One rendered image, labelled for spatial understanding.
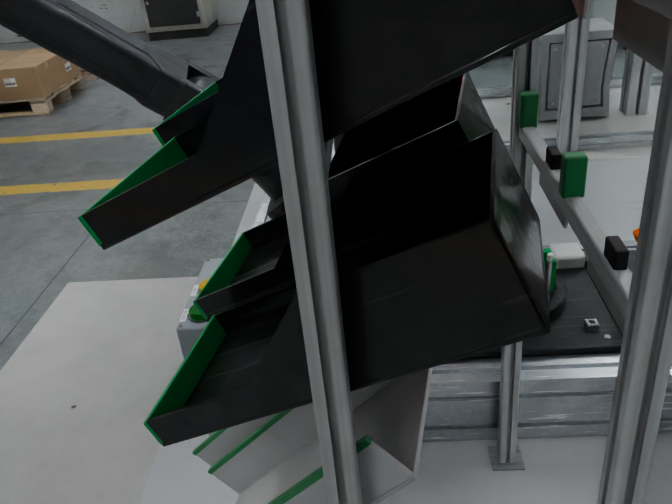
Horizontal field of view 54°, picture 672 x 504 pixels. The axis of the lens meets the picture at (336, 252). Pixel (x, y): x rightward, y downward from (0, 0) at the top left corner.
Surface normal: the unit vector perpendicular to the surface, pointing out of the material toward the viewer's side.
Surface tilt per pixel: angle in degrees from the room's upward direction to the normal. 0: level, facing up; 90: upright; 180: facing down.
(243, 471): 90
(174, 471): 0
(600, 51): 90
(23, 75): 90
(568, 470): 0
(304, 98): 90
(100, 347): 0
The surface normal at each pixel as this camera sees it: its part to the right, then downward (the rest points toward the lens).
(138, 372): -0.09, -0.87
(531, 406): -0.04, 0.50
